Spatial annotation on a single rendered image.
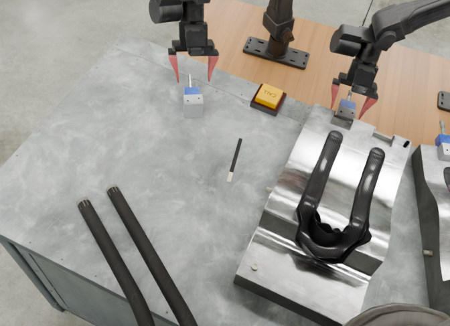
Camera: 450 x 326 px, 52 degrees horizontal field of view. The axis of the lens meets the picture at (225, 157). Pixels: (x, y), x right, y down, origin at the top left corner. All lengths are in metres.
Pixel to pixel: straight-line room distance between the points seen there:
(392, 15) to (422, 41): 1.87
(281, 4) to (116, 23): 1.62
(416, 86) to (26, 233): 1.15
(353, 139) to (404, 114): 0.29
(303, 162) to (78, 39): 1.85
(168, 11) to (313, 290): 0.68
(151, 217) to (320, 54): 0.75
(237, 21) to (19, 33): 1.55
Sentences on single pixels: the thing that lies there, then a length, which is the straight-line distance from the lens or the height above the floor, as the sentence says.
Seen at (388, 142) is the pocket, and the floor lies 0.86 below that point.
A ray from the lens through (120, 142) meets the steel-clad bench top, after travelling 1.21.
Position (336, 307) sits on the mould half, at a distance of 1.00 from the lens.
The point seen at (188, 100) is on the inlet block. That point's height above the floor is 0.85.
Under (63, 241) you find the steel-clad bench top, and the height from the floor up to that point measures 0.80.
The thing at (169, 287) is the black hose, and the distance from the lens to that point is 0.92.
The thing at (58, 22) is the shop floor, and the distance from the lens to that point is 2.83.
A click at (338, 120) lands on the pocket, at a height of 0.87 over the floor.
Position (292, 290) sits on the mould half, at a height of 0.86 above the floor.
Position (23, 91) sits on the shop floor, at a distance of 2.50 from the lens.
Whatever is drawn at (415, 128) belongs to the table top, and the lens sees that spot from 1.40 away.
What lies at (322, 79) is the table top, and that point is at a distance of 1.42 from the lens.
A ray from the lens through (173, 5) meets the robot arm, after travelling 1.08.
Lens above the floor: 1.78
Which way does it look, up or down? 56 degrees down
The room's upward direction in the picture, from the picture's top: 9 degrees clockwise
